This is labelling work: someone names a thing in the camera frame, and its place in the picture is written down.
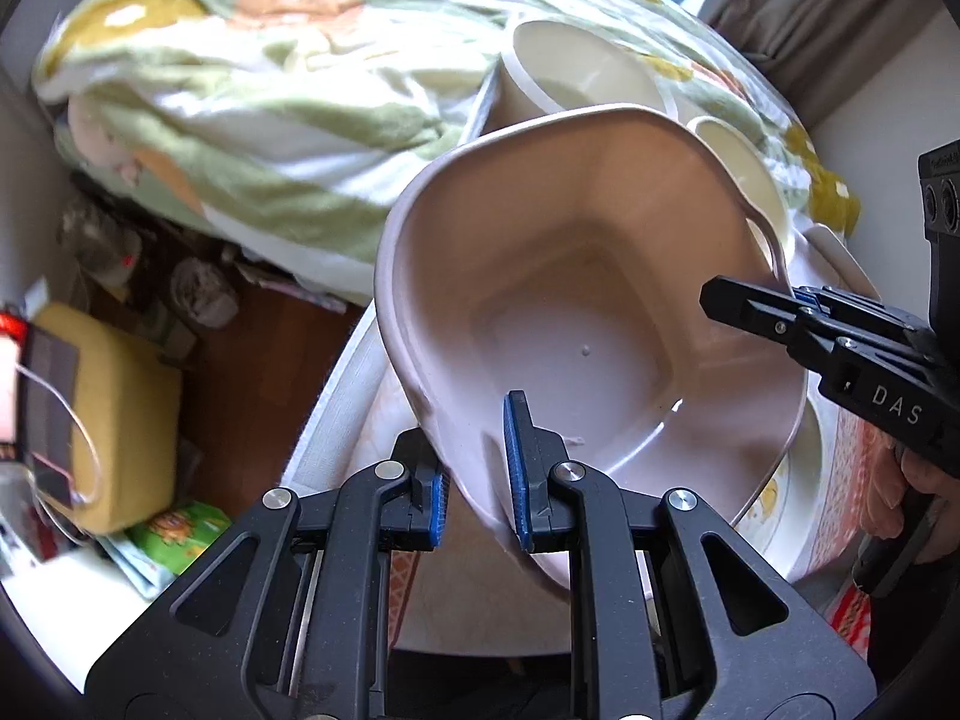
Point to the plain white plate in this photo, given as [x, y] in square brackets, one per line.
[840, 259]

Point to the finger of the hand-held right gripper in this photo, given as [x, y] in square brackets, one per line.
[862, 311]
[750, 311]

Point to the red patterned mat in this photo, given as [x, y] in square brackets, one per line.
[862, 465]

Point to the brown curtain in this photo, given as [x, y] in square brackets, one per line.
[817, 22]

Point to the green printed packet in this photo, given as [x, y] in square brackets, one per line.
[180, 540]

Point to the phone with red screen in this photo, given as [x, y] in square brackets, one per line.
[9, 382]

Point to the white plate with floral print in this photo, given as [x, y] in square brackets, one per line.
[780, 495]

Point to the person's right hand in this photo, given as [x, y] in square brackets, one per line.
[934, 502]

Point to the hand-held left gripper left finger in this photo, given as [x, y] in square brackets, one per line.
[437, 510]

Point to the white towel with orange stripe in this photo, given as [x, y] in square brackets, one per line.
[465, 600]

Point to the cream round bowl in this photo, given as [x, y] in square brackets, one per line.
[742, 165]

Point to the white round bowl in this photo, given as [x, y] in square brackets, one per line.
[581, 71]

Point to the yellow cushion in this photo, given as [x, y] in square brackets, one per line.
[120, 420]

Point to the floral striped blanket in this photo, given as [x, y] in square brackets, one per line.
[247, 82]

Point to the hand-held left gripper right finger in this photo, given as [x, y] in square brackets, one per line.
[517, 465]

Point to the dark power bank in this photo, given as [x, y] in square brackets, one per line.
[49, 405]

